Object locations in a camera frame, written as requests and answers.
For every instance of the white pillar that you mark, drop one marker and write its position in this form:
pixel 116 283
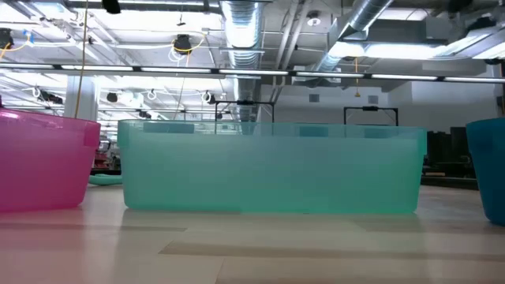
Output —
pixel 91 98

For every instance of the pink-red plastic bin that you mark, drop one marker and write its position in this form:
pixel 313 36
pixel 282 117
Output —
pixel 43 165

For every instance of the round ceiling fixture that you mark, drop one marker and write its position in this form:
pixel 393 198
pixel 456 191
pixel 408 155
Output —
pixel 313 20

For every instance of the teal translucent plastic bin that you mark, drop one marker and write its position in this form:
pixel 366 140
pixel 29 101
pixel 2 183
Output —
pixel 272 173

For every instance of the bright ceiling light panel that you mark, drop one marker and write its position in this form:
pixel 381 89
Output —
pixel 394 51

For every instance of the long ceiling light strip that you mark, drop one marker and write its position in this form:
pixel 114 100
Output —
pixel 414 77

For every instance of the dark background furniture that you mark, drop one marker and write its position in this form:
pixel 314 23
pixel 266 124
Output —
pixel 450 150

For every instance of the blue plastic bin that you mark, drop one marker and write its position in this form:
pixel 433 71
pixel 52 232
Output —
pixel 491 173

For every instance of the black metal rig frame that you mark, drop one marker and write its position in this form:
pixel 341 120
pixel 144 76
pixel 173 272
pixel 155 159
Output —
pixel 371 108
pixel 244 102

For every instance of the grey wall vent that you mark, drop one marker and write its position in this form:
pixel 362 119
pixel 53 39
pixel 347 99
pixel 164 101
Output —
pixel 313 98
pixel 372 99

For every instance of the smooth silver air duct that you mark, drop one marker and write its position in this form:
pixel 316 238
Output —
pixel 367 12

